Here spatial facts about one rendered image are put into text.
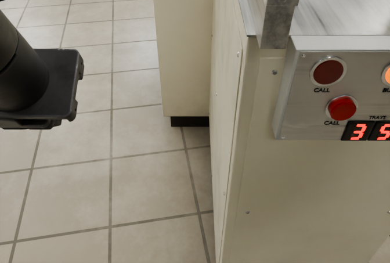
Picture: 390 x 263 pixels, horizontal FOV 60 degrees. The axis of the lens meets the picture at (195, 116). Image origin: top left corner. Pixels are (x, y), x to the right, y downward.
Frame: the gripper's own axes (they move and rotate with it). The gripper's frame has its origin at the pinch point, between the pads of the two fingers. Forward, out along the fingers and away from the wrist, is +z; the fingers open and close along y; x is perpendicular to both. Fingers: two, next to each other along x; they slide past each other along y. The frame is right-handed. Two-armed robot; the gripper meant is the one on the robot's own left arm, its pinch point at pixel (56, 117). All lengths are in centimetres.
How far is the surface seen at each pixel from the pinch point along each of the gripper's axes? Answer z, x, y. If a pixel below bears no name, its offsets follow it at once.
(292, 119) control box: 4.2, -1.5, -27.7
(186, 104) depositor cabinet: 90, -38, -12
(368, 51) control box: -4.4, -6.1, -33.8
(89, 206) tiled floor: 86, 2, 21
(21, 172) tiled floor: 93, -11, 50
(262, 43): -5.3, -6.4, -22.3
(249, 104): 6.0, -4.2, -22.7
